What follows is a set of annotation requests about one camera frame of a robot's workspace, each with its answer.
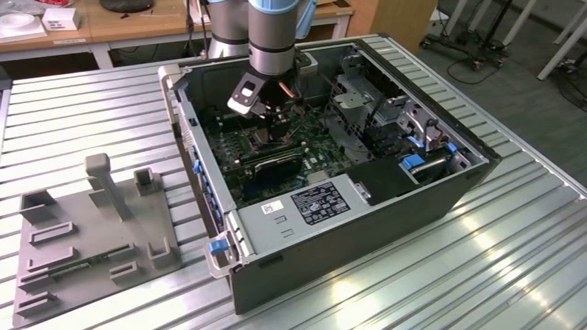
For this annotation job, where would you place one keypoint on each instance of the grey metal drive cage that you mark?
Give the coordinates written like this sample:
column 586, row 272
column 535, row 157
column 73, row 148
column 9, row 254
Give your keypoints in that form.
column 348, row 103

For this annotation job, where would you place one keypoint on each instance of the black round object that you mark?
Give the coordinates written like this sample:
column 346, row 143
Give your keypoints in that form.
column 125, row 5

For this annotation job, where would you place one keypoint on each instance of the black expansion card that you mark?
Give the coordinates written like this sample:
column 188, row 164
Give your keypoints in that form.
column 275, row 170

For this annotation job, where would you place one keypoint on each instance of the silver power supply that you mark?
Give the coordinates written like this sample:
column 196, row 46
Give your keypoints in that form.
column 271, row 233

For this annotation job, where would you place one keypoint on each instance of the wooden desk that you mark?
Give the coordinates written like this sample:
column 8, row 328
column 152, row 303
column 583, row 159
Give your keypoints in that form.
column 137, row 24

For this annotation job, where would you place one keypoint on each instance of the white cardboard box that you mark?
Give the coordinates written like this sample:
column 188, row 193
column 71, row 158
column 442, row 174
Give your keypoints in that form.
column 61, row 19

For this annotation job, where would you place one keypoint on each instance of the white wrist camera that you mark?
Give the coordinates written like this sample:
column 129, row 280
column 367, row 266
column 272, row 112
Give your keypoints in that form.
column 245, row 96

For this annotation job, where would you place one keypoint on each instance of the blue case latch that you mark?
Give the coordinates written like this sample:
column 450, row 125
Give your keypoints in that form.
column 217, row 248

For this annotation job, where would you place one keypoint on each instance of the CPU socket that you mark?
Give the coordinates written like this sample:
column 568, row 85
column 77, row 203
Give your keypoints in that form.
column 263, row 148

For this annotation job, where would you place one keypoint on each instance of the green motherboard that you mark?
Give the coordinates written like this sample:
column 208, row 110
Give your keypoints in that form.
column 320, row 154

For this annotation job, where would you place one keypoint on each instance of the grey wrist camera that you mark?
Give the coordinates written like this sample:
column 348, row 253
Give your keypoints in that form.
column 307, row 65

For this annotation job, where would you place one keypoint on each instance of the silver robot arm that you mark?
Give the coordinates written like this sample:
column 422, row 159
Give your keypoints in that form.
column 271, row 44

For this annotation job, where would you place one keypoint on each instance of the grey parts rack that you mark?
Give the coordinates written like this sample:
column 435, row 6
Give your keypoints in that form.
column 91, row 223

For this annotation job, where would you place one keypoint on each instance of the silver CPU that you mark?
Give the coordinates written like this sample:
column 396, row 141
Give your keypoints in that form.
column 261, row 135

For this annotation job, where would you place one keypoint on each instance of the white table leg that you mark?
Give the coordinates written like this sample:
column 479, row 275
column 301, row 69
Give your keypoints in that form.
column 563, row 51

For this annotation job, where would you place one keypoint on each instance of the wooden cabinet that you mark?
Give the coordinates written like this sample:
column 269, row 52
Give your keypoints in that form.
column 403, row 20

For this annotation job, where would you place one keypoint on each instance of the black rolling stand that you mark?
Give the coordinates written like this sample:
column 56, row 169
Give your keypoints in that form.
column 499, row 20

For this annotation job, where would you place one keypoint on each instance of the green RAM stick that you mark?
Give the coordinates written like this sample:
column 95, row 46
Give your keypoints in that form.
column 99, row 259

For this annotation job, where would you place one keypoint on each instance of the white bowl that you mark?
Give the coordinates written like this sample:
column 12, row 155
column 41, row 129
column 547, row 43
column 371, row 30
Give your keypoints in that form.
column 17, row 24

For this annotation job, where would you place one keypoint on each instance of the red packet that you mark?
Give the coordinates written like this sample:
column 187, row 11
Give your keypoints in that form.
column 55, row 2

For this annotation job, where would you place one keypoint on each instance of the black plastic shroud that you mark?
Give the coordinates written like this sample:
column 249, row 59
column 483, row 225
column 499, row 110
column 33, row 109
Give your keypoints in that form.
column 376, row 182

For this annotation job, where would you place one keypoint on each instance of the open PC case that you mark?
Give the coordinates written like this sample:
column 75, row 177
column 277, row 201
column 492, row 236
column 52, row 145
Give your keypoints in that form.
column 344, row 254

